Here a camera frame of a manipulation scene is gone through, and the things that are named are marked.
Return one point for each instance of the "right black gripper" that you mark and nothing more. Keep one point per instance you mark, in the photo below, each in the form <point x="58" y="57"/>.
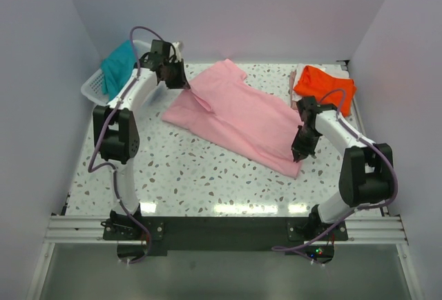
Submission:
<point x="300" y="151"/>

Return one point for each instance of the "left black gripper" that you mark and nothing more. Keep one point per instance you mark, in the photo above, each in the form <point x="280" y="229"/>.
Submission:
<point x="181" y="83"/>

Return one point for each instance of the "pink t-shirt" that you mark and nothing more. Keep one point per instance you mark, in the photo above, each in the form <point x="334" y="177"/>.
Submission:
<point x="221" y="108"/>

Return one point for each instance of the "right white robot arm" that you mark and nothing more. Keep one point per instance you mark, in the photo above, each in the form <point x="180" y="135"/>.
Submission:
<point x="367" y="178"/>

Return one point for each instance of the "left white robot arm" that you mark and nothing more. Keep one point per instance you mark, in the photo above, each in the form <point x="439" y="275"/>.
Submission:
<point x="116" y="136"/>

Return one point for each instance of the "folded light pink garment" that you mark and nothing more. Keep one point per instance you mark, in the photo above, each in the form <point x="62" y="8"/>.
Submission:
<point x="292" y="83"/>

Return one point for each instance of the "folded orange t-shirt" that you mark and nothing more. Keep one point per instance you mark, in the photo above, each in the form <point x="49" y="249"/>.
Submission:
<point x="314" y="82"/>

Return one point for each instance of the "teal t-shirt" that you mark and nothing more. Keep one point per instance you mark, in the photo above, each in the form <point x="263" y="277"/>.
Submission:
<point x="117" y="68"/>

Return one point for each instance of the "folded white t-shirt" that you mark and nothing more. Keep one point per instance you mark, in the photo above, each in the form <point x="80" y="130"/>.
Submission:
<point x="333" y="70"/>

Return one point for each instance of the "white plastic basket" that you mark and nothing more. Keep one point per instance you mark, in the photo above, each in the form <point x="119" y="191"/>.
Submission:
<point x="95" y="87"/>

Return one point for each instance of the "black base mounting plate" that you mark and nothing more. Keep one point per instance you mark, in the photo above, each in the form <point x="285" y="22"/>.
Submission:
<point x="157" y="236"/>

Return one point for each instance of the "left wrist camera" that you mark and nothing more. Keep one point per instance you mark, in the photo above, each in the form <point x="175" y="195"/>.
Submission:
<point x="176" y="51"/>

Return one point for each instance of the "aluminium frame rail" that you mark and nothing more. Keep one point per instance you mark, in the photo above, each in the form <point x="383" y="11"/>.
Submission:
<point x="74" y="229"/>

